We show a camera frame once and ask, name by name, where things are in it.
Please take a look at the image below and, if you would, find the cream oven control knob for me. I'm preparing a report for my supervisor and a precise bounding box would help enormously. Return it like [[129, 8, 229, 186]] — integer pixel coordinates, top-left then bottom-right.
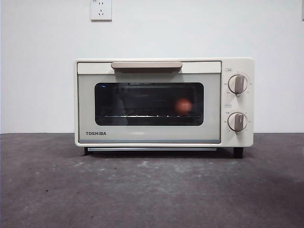
[[228, 75, 249, 95], [227, 112, 248, 132]]

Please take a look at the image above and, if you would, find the white wall socket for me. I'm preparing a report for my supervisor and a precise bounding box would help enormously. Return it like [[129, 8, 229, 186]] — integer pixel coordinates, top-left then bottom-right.
[[91, 0, 113, 22]]

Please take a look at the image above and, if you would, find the cream toaster oven body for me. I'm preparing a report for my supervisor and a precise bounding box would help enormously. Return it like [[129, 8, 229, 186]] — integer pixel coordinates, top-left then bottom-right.
[[74, 57, 256, 159]]

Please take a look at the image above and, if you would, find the metal wire oven rack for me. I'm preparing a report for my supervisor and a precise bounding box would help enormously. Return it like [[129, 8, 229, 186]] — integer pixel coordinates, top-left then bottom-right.
[[104, 114, 200, 119]]

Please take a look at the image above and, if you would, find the oven door with beige handle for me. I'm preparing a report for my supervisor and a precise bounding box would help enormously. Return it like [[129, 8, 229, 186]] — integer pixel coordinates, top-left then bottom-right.
[[76, 61, 222, 144]]

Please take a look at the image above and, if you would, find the brown egg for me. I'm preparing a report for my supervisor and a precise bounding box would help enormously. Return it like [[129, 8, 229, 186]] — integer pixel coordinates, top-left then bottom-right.
[[174, 97, 193, 114]]

